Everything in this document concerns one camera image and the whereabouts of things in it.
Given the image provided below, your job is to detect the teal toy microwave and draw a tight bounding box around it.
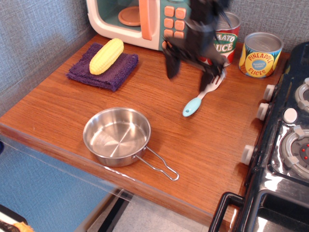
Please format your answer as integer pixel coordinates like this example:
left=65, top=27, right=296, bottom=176
left=86, top=0, right=191, bottom=50

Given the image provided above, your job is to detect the white stove knob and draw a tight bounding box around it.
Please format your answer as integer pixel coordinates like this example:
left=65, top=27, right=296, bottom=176
left=241, top=145, right=255, bottom=166
left=256, top=103, right=269, bottom=121
left=263, top=85, right=276, bottom=102

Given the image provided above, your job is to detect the black toy stove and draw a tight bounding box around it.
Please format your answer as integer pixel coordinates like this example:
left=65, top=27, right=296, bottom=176
left=209, top=42, right=309, bottom=232

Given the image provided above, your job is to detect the tomato sauce can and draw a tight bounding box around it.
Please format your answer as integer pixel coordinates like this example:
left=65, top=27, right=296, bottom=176
left=213, top=12, right=241, bottom=67

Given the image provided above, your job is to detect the white stove knob front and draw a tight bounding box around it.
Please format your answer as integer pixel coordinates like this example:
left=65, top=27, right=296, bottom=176
left=241, top=145, right=255, bottom=166

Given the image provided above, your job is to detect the white stove knob rear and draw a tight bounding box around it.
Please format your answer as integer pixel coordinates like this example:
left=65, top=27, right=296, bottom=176
left=263, top=85, right=276, bottom=102

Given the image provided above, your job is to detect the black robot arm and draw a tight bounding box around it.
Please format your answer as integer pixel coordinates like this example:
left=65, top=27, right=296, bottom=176
left=163, top=0, right=231, bottom=92

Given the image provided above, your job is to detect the white spatula teal handle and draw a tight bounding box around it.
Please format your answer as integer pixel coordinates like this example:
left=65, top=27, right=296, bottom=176
left=183, top=69, right=226, bottom=117

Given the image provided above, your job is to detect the orange object at corner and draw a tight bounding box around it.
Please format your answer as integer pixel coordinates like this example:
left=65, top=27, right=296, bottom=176
left=13, top=222, right=34, bottom=232

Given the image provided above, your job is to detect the white stove knob middle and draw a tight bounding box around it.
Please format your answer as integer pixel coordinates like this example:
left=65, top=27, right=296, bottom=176
left=256, top=103, right=269, bottom=121

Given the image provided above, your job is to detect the purple folded cloth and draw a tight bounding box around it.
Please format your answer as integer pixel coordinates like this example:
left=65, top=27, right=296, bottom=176
left=66, top=43, right=139, bottom=92

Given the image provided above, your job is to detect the yellow toy corn cob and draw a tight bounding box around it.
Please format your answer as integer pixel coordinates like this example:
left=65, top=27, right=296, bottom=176
left=89, top=38, right=124, bottom=75

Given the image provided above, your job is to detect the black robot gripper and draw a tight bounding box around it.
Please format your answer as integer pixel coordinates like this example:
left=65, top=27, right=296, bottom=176
left=163, top=25, right=225, bottom=92

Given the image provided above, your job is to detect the stainless steel pan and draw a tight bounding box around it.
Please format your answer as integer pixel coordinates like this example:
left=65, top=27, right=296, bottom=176
left=83, top=107, right=180, bottom=181

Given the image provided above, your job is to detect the pineapple slices can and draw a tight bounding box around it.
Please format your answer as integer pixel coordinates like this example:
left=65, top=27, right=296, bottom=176
left=239, top=32, right=283, bottom=78

